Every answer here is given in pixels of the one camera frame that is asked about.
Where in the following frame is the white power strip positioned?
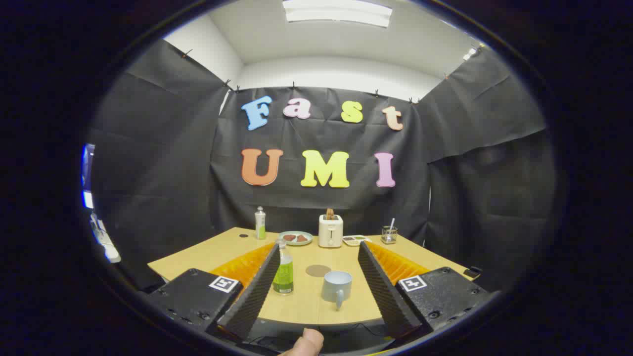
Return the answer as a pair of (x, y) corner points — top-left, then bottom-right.
(90, 213), (122, 264)

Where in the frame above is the bright screen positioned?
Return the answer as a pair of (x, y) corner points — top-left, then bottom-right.
(81, 143), (95, 209)

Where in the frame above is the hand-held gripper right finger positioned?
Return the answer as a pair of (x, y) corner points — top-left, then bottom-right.
(357, 241), (495, 340)

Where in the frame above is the ceiling light panel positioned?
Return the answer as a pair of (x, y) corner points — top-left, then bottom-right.
(282, 0), (393, 28)

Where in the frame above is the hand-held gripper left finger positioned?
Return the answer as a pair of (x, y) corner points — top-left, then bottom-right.
(146, 241), (281, 342)

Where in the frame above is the black backdrop cloth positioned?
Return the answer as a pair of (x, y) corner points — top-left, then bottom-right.
(82, 39), (557, 292)

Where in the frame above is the green label juice bottle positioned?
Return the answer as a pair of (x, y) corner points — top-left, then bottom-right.
(272, 239), (294, 295)

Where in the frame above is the white toaster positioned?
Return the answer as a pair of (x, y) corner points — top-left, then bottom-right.
(318, 214), (344, 248)

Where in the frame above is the pale blue cup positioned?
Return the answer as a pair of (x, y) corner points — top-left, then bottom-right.
(321, 270), (353, 311)

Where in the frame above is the wooden table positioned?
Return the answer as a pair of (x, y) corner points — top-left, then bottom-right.
(147, 226), (483, 327)

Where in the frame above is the pale green plate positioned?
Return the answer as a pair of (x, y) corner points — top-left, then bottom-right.
(278, 231), (314, 246)

